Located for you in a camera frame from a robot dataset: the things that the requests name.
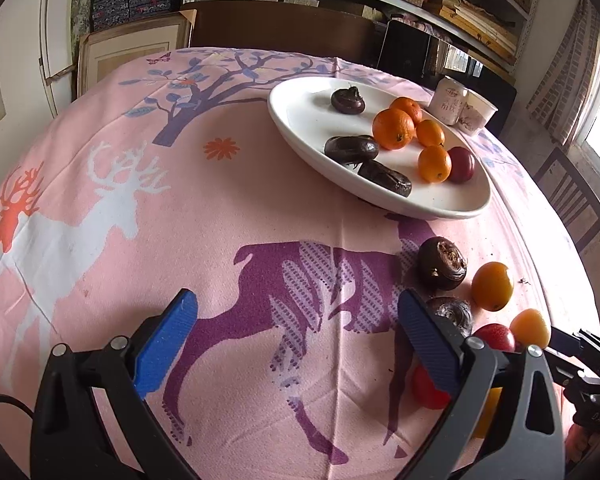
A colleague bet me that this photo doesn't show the dark wooden cabinet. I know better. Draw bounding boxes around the dark wooden cabinet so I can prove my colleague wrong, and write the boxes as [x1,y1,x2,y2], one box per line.
[182,0,385,67]

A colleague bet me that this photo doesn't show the large orange mandarin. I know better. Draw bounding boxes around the large orange mandarin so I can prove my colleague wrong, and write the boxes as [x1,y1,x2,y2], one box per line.
[372,107,416,151]

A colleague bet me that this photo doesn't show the small red plum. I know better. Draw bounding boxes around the small red plum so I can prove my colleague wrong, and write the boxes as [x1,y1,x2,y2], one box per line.
[472,323,516,352]

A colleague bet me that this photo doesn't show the pink patterned tablecloth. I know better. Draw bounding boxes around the pink patterned tablecloth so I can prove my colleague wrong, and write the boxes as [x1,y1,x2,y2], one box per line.
[0,48,600,479]

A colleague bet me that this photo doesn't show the white oval plate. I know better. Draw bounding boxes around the white oval plate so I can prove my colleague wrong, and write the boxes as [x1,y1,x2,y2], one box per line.
[266,76,492,220]

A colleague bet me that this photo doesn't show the pink drink can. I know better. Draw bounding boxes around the pink drink can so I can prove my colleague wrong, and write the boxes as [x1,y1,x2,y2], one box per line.
[427,76,468,126]

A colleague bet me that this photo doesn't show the yellow peach fruit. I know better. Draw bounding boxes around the yellow peach fruit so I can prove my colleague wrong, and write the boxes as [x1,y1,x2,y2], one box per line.
[509,309,552,349]

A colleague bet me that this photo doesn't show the small orange kumquat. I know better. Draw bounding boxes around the small orange kumquat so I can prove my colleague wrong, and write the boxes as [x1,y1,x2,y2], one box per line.
[470,261,514,312]

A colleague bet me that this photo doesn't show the white paper cup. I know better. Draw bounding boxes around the white paper cup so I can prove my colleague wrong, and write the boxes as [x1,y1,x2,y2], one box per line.
[455,89,498,136]

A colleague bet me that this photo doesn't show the dark water chestnut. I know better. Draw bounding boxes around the dark water chestnut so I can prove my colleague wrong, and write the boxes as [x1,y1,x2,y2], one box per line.
[358,160,412,197]
[426,296,474,338]
[324,136,379,165]
[416,236,468,290]
[330,86,366,115]

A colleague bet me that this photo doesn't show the dark wooden chair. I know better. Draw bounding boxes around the dark wooden chair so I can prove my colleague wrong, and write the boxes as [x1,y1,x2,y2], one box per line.
[533,148,600,254]

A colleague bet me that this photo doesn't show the small orange mandarin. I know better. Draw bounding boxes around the small orange mandarin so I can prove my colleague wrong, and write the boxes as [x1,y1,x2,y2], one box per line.
[416,119,445,148]

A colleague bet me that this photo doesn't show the framed picture leaning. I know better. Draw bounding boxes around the framed picture leaning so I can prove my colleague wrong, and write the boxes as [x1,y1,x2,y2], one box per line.
[76,10,197,96]

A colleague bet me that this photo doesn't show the dark red plum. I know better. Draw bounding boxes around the dark red plum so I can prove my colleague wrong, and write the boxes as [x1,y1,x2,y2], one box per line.
[449,146,476,184]

